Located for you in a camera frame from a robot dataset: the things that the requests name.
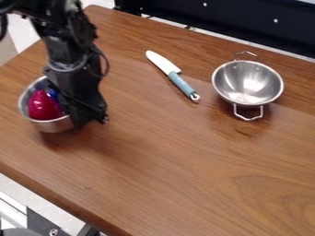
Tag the red toy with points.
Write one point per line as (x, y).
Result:
(42, 106)

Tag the silver bowl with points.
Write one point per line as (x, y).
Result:
(49, 123)

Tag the blue toy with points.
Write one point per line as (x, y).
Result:
(53, 94)

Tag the silver pot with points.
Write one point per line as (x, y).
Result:
(247, 83)

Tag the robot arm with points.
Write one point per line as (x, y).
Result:
(65, 33)

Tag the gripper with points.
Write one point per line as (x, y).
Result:
(80, 92)

